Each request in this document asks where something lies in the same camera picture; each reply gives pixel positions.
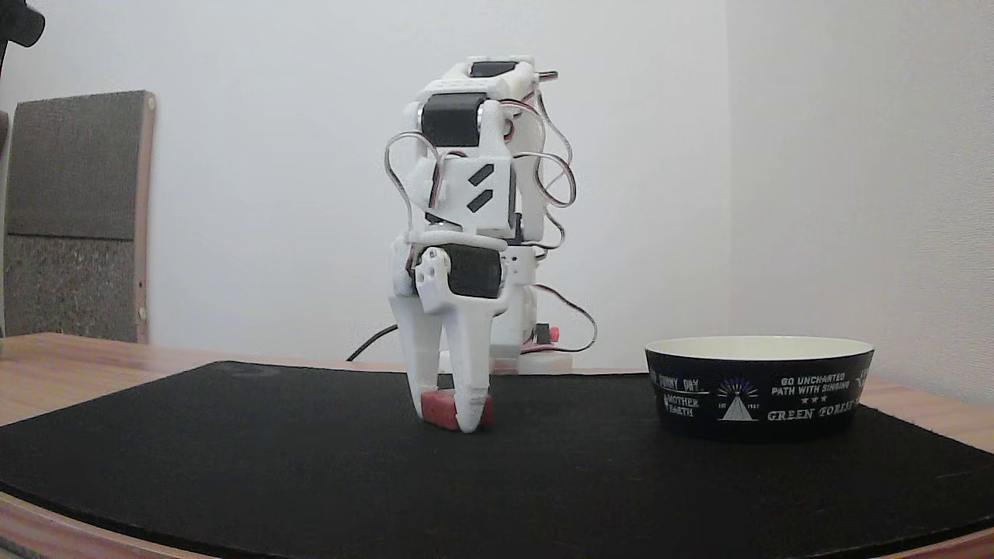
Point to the red toy block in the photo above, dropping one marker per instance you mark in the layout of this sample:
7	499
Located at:
436	408

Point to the black printed bowl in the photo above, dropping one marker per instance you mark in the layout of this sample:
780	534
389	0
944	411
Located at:
757	396

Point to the black table mat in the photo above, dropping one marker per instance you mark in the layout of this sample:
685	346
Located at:
311	466

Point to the grey wood-framed board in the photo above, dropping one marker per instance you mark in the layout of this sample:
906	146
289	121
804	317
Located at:
74	217

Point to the black device on stand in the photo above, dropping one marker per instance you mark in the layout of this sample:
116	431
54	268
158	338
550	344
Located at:
19	23

